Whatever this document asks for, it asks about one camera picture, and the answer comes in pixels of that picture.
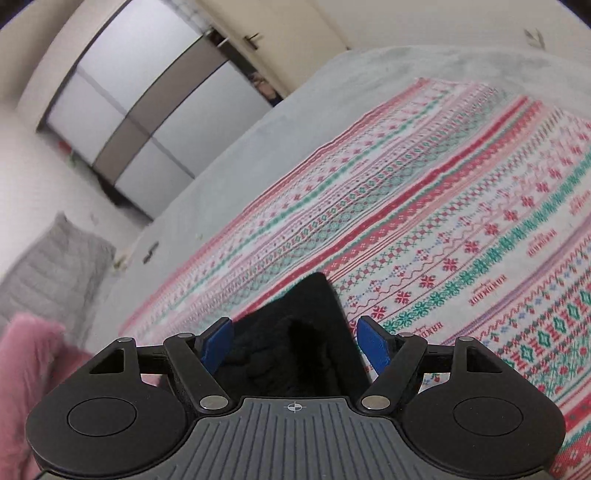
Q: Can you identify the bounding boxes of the black pants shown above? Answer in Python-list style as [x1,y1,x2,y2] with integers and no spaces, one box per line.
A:
[214,273,370,402]

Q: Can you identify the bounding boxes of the small dark object on bed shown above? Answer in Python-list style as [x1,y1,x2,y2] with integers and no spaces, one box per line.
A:
[142,242,159,264]

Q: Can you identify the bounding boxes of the beige cloth on bed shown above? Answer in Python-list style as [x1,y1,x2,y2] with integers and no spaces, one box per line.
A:
[112,248,133,272]

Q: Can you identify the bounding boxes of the red green patterned blanket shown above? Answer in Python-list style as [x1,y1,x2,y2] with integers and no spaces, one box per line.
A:
[123,79,590,479]

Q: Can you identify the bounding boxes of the grey quilted headboard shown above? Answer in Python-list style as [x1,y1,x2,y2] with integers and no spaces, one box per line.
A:
[1,212,116,347]

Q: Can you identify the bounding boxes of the upper pink pillow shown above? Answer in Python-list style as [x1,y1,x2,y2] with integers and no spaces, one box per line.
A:
[1,313,93,479]

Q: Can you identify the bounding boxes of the white grey wardrobe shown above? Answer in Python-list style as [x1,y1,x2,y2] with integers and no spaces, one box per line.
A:
[45,1,271,218]

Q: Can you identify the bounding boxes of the grey bed sheet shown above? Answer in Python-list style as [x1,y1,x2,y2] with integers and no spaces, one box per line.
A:
[85,45,590,353]

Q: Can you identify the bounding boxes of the cream door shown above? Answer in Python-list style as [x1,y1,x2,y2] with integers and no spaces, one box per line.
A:
[200,0,346,94]

